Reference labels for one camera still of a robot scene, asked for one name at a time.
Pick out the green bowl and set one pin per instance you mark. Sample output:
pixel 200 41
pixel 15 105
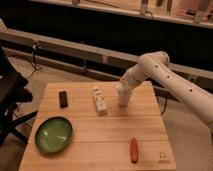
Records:
pixel 53 135

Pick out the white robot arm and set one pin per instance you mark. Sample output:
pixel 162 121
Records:
pixel 155 66

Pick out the black chair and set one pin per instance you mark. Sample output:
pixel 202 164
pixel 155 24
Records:
pixel 12 90

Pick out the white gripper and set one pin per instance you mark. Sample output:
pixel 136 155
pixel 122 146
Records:
pixel 124 94

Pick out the wooden table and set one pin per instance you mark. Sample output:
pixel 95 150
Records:
pixel 102 143

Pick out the black rectangular block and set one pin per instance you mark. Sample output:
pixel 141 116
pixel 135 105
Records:
pixel 63 99

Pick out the red sausage toy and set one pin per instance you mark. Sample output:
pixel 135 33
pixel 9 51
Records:
pixel 134 150

